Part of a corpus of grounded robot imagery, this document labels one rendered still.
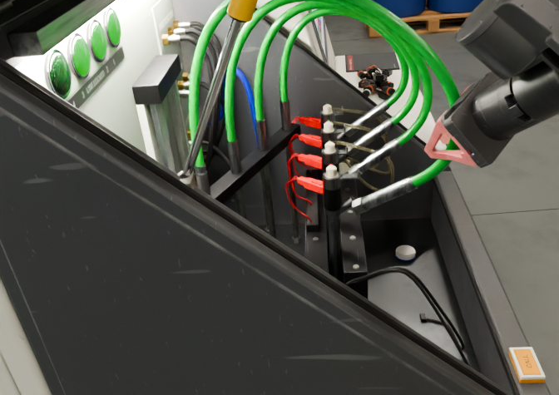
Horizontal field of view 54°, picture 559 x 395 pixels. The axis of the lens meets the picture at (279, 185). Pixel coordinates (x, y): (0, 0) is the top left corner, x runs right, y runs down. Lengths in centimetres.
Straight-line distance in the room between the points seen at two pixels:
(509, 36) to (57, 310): 49
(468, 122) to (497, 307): 38
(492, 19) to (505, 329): 49
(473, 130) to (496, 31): 12
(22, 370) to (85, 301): 13
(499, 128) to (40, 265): 46
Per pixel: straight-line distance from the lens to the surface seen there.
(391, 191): 72
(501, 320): 89
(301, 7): 91
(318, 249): 94
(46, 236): 53
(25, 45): 55
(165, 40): 100
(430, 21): 557
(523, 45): 54
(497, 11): 53
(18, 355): 66
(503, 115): 59
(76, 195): 50
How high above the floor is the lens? 155
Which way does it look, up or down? 31 degrees down
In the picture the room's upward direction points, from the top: 6 degrees counter-clockwise
